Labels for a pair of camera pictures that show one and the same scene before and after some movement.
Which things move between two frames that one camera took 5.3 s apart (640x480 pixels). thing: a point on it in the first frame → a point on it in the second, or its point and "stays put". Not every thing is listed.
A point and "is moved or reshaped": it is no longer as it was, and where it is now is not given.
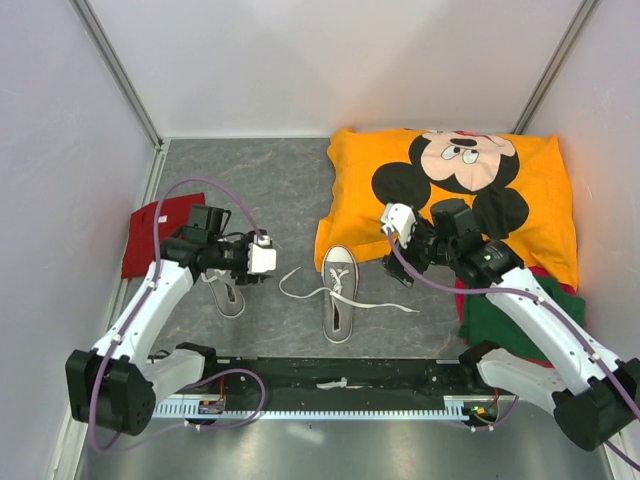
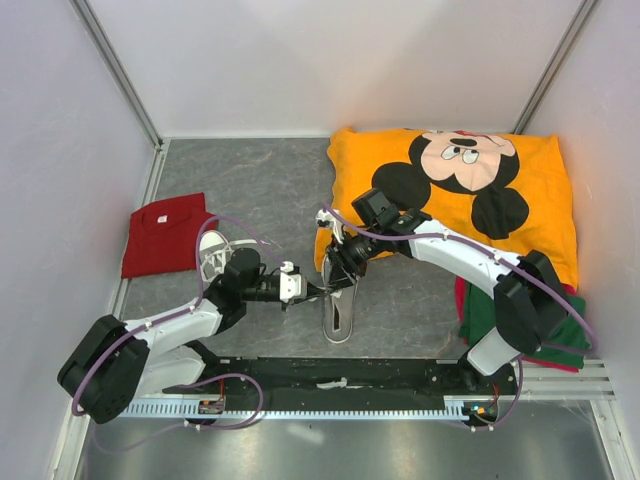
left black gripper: x=243 y=278 → x=312 y=292
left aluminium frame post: x=112 y=62 stays put
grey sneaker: x=340 y=272 stays put
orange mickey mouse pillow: x=513 y=181 stays put
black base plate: x=347 y=383 stays put
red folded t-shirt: x=173 y=215 stays put
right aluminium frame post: x=575 y=28 stays put
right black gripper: x=407 y=254 → x=343 y=254
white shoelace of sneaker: x=334 y=289 is moved or reshaped
